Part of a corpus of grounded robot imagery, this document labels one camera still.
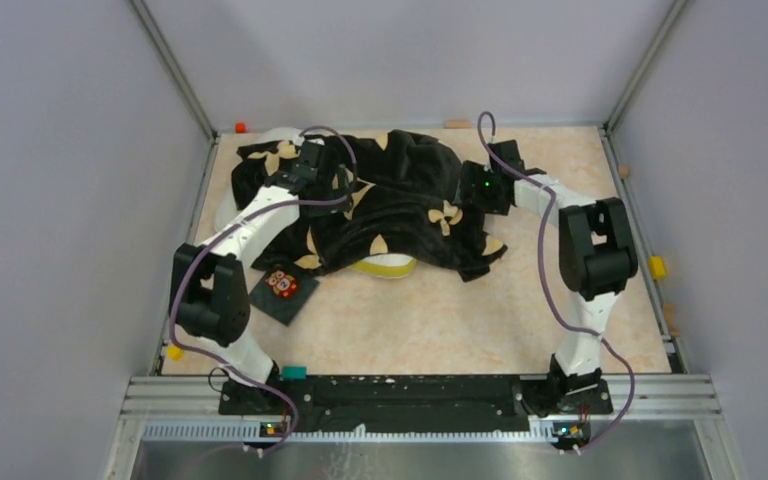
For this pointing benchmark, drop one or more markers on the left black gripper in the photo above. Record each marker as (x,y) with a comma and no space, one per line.
(340,182)

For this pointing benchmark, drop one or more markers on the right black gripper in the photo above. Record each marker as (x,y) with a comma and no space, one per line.
(473,172)

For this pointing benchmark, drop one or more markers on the black floral pillowcase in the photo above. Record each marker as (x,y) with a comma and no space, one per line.
(404,202)

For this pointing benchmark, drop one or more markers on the white pillow yellow edge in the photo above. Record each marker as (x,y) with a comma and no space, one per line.
(390,265)

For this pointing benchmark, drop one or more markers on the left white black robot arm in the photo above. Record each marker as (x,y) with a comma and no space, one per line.
(210,310)

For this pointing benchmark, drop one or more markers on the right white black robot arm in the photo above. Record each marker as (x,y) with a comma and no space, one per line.
(596,253)

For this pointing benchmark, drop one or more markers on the wooden block back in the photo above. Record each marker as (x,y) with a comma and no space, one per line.
(457,124)

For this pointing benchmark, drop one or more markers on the dark card with owl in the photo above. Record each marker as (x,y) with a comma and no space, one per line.
(282,292)

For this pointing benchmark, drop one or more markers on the yellow block right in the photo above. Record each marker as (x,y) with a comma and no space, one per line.
(657,268)

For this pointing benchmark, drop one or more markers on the yellow block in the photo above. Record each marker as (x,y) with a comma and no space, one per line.
(173,353)
(657,268)

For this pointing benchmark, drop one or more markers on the teal block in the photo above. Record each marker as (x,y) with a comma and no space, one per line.
(293,373)

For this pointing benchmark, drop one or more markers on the yellow block left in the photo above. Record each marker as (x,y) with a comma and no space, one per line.
(173,353)

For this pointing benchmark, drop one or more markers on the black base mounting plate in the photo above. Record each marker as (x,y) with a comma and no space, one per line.
(404,404)

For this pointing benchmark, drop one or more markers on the white slotted cable duct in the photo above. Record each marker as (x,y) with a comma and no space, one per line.
(250,432)

